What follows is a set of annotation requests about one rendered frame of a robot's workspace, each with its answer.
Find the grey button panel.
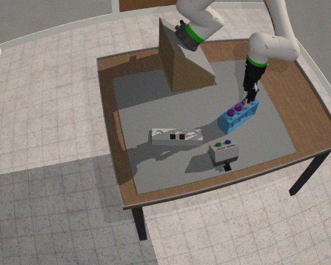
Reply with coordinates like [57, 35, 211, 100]
[208, 139, 239, 172]

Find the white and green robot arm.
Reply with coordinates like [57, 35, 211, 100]
[175, 0, 300, 76]

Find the grey flat mat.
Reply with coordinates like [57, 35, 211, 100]
[113, 59, 296, 195]

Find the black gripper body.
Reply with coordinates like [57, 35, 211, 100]
[246, 69, 262, 87]

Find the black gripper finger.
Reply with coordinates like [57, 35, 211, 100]
[241, 70, 249, 100]
[244, 80, 259, 107]

